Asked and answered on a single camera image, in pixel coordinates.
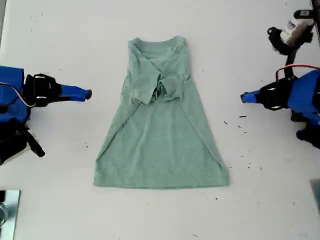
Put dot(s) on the silver black camera box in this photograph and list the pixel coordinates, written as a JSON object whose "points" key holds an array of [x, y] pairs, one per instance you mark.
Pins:
{"points": [[296, 30]]}

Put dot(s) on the black camera stalk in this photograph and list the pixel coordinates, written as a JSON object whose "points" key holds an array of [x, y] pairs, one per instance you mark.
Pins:
{"points": [[290, 60], [36, 145]]}

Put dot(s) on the green t-shirt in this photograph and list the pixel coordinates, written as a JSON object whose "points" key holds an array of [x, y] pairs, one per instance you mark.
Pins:
{"points": [[162, 137]]}

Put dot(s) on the black clamp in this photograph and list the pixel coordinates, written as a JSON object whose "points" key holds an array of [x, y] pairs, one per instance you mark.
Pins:
{"points": [[2, 196]]}

